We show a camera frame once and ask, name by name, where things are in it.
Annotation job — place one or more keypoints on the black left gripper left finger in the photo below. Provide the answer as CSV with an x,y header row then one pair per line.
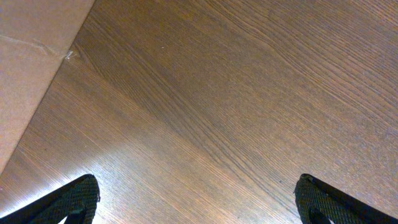
x,y
75,202

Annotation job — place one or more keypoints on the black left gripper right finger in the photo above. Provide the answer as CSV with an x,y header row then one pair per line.
x,y
319,202

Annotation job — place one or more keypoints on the open cardboard box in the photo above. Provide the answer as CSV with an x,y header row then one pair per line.
x,y
35,38

